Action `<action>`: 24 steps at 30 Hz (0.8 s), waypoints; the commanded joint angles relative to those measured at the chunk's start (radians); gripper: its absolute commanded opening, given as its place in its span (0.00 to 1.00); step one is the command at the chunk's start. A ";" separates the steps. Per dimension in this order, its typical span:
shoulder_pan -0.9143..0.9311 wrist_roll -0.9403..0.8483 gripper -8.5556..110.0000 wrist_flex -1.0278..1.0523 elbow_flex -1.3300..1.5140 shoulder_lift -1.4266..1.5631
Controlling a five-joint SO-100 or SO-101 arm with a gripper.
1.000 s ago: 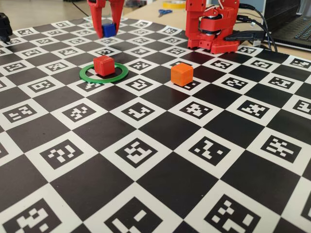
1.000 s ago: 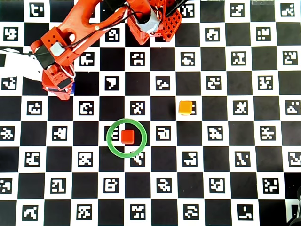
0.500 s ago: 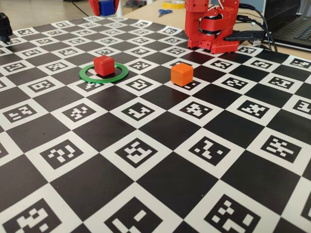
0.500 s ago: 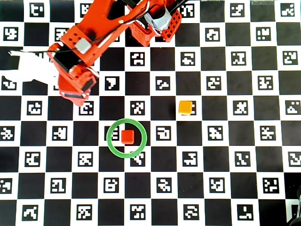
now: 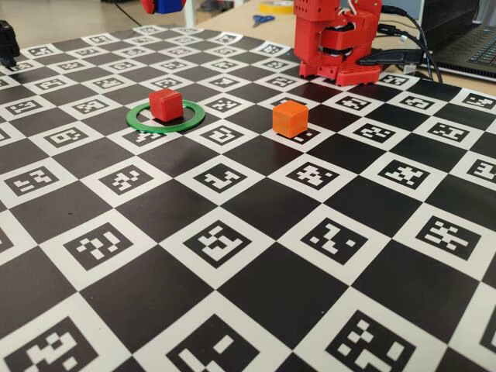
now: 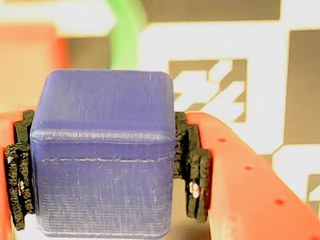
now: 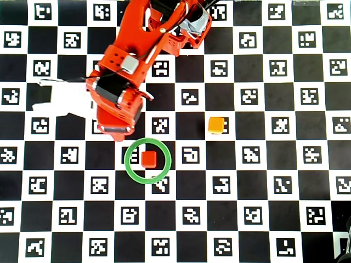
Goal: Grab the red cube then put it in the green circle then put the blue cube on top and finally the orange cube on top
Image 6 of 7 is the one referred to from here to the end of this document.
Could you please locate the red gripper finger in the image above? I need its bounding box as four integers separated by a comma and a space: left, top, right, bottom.
173, 111, 320, 240
0, 109, 36, 240

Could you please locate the blue cube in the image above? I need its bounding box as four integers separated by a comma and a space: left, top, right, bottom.
29, 69, 176, 238

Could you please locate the red cube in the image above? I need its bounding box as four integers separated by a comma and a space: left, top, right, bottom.
0, 23, 71, 115

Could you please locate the checkerboard marker mat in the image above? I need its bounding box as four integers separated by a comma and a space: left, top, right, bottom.
0, 0, 320, 240

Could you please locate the green ring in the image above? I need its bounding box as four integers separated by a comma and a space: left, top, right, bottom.
107, 0, 148, 71

